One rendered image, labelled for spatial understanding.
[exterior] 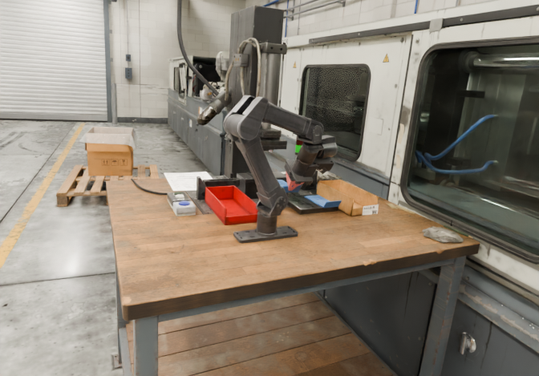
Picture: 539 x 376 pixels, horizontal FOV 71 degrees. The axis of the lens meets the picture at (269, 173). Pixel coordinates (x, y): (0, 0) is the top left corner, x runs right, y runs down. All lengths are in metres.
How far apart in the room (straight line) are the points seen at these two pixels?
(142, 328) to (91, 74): 9.81
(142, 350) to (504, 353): 1.14
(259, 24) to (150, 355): 1.19
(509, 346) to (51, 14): 10.38
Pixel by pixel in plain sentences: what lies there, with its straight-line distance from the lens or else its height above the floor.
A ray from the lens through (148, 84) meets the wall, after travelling 10.65.
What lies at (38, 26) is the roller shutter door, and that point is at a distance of 10.72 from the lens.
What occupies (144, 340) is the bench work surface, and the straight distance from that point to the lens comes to 0.98.
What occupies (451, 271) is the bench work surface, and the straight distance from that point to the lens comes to 1.46.
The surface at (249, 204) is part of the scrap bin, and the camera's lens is 1.35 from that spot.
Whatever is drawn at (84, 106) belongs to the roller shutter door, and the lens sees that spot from 10.64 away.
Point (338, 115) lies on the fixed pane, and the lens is 2.25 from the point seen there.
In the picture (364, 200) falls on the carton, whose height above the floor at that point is 0.93.
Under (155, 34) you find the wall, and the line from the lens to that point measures 10.69.
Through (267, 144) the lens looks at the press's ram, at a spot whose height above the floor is 1.13.
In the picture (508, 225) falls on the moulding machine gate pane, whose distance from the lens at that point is 1.43.
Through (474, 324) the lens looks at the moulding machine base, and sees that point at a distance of 1.61.
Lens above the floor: 1.38
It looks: 14 degrees down
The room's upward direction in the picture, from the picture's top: 4 degrees clockwise
